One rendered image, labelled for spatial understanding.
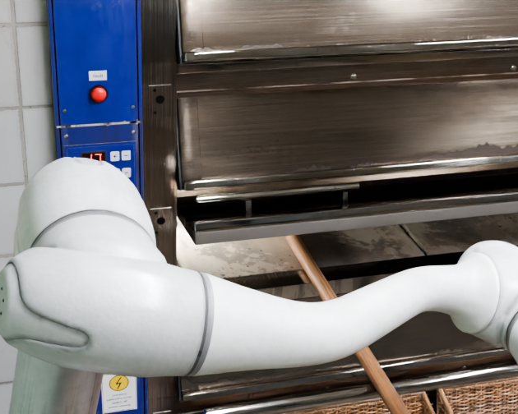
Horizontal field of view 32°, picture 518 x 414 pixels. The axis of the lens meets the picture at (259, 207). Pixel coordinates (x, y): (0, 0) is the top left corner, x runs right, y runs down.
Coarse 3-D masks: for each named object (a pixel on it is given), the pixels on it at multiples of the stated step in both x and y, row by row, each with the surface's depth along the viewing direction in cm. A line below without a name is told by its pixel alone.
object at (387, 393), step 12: (288, 240) 213; (300, 240) 211; (300, 252) 206; (312, 264) 201; (312, 276) 198; (324, 288) 192; (324, 300) 190; (360, 360) 173; (372, 360) 171; (372, 372) 168; (384, 372) 168; (384, 384) 164; (384, 396) 163; (396, 396) 162; (396, 408) 159
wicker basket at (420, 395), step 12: (408, 396) 218; (420, 396) 219; (324, 408) 213; (336, 408) 214; (348, 408) 215; (360, 408) 216; (372, 408) 216; (384, 408) 217; (420, 408) 220; (432, 408) 216
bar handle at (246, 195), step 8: (336, 184) 179; (344, 184) 179; (352, 184) 179; (240, 192) 174; (248, 192) 174; (256, 192) 174; (264, 192) 174; (272, 192) 175; (280, 192) 175; (288, 192) 176; (296, 192) 176; (304, 192) 177; (312, 192) 177; (320, 192) 178; (344, 192) 179; (200, 200) 171; (208, 200) 172; (216, 200) 172; (224, 200) 173; (232, 200) 173; (248, 200) 174; (344, 200) 180; (248, 208) 174
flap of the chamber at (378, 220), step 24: (336, 192) 193; (360, 192) 193; (384, 192) 193; (408, 192) 193; (432, 192) 193; (456, 192) 193; (480, 192) 193; (192, 216) 178; (216, 216) 178; (360, 216) 178; (384, 216) 179; (408, 216) 180; (432, 216) 182; (456, 216) 184; (192, 240) 171; (216, 240) 170; (240, 240) 172
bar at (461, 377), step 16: (480, 368) 175; (496, 368) 176; (512, 368) 176; (368, 384) 169; (400, 384) 170; (416, 384) 171; (432, 384) 172; (448, 384) 173; (464, 384) 174; (272, 400) 164; (288, 400) 164; (304, 400) 165; (320, 400) 166; (336, 400) 166; (352, 400) 168
